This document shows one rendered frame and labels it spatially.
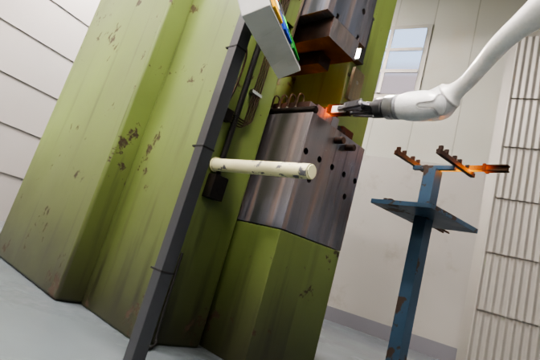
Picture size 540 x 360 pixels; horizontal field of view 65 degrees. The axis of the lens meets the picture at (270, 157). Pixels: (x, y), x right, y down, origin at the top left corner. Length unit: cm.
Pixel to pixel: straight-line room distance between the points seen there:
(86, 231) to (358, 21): 143
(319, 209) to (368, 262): 246
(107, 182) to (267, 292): 77
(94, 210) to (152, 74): 61
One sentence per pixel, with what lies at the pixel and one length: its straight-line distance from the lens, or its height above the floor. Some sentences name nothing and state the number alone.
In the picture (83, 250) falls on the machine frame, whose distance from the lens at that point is 182.
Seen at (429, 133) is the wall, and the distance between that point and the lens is 427.
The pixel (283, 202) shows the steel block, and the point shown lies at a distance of 152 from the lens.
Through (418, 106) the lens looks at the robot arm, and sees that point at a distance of 151.
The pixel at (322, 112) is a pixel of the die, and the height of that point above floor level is 97.
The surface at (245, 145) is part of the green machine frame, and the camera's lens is 161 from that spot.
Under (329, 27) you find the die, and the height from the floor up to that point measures 131.
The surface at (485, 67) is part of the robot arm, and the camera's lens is 155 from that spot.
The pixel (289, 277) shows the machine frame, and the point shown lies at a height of 32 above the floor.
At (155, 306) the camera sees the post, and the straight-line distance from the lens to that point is 119.
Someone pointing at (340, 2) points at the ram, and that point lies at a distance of 190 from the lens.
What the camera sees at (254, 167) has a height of 61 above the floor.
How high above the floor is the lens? 35
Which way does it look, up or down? 13 degrees up
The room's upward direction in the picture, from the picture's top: 16 degrees clockwise
